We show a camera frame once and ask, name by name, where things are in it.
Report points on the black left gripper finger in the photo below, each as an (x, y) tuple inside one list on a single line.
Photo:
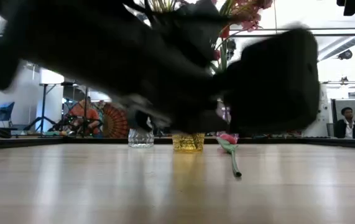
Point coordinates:
[(273, 84)]

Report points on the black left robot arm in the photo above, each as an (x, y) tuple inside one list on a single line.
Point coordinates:
[(56, 37)]

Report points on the yellow glass vase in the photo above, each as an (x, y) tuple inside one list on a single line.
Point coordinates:
[(188, 143)]

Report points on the clear glass vase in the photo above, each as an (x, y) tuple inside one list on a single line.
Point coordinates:
[(140, 140)]

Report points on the black ceiling spotlight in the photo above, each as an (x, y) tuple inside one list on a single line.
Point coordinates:
[(232, 46), (346, 54)]

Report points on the colourful patterned tapestry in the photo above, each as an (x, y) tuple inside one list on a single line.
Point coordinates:
[(115, 124)]

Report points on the person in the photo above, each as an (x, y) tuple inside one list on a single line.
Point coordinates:
[(340, 129), (84, 115)]

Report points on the blue-lit monitor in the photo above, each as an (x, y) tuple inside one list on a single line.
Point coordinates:
[(5, 111)]

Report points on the black aluminium table frame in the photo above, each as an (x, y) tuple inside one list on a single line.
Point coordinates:
[(25, 141)]

